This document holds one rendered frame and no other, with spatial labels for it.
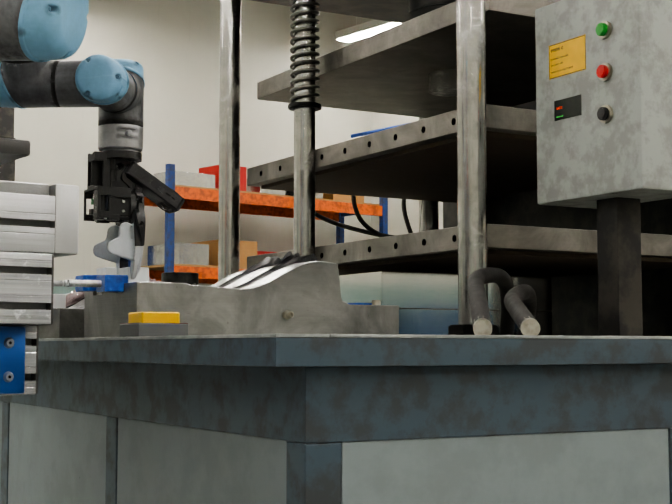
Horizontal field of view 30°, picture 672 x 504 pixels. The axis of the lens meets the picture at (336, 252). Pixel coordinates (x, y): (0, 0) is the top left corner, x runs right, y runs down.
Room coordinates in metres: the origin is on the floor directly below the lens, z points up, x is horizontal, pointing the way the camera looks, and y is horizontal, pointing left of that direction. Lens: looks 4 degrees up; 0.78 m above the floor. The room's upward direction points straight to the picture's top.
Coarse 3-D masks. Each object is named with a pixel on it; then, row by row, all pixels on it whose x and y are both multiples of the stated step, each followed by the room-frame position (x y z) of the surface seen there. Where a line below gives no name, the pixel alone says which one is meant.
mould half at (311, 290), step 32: (128, 288) 2.05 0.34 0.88; (160, 288) 2.03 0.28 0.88; (192, 288) 2.06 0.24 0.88; (224, 288) 2.09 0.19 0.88; (256, 288) 2.12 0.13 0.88; (288, 288) 2.15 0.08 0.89; (320, 288) 2.18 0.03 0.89; (96, 320) 2.18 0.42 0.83; (192, 320) 2.06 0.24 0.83; (224, 320) 2.09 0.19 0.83; (256, 320) 2.12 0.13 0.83; (288, 320) 2.15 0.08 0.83; (320, 320) 2.18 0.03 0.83; (352, 320) 2.21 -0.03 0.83; (384, 320) 2.25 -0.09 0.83
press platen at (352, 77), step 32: (512, 0) 2.61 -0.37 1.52; (544, 0) 2.66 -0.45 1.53; (384, 32) 2.94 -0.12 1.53; (416, 32) 2.82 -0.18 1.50; (448, 32) 2.77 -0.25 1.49; (512, 32) 2.77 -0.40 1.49; (320, 64) 3.21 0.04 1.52; (352, 64) 3.09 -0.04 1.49; (384, 64) 3.09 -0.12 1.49; (416, 64) 3.09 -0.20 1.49; (448, 64) 3.09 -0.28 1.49; (512, 64) 3.09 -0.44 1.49; (288, 96) 3.49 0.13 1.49; (320, 96) 3.49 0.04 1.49; (352, 96) 3.49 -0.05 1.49; (384, 96) 3.49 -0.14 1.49; (416, 96) 3.49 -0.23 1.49; (448, 96) 3.49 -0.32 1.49; (512, 96) 3.49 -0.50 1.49
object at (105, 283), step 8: (120, 272) 2.10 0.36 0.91; (128, 272) 2.07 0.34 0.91; (144, 272) 2.08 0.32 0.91; (72, 280) 2.04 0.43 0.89; (80, 280) 2.05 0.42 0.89; (88, 280) 2.05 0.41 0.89; (96, 280) 2.06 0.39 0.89; (104, 280) 2.05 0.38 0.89; (112, 280) 2.06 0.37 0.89; (120, 280) 2.06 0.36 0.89; (128, 280) 2.07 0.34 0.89; (136, 280) 2.07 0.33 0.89; (144, 280) 2.08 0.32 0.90; (104, 288) 2.05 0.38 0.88; (112, 288) 2.06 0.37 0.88; (120, 288) 2.06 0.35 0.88
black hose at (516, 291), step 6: (516, 288) 2.28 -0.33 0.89; (522, 288) 2.31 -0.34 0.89; (528, 288) 2.34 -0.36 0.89; (510, 294) 2.20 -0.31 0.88; (516, 294) 2.21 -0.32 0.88; (522, 294) 2.28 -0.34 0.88; (528, 294) 2.33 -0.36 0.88; (534, 294) 2.38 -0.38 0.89; (504, 300) 2.20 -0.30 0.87; (522, 300) 2.30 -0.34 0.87; (528, 300) 2.38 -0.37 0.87; (534, 300) 2.41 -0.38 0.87; (528, 306) 2.42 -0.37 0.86; (534, 306) 2.43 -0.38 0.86; (534, 312) 2.45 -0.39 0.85
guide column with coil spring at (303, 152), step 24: (312, 0) 3.16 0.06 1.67; (312, 24) 3.16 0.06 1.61; (312, 48) 3.16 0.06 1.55; (312, 72) 3.16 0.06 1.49; (312, 120) 3.16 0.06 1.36; (312, 144) 3.16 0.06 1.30; (312, 168) 3.16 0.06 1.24; (312, 192) 3.16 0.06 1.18; (312, 216) 3.16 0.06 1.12; (312, 240) 3.16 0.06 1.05
